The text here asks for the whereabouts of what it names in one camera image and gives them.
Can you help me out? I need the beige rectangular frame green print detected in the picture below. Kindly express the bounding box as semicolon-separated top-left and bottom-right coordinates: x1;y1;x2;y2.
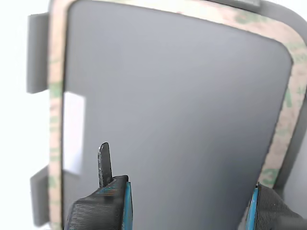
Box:
47;0;307;230

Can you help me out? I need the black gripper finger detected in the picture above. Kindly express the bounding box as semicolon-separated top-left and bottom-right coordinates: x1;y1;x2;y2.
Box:
63;142;133;230
244;182;305;230

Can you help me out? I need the light grey frame holder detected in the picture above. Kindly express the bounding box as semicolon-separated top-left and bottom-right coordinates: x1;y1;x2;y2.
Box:
26;0;307;230

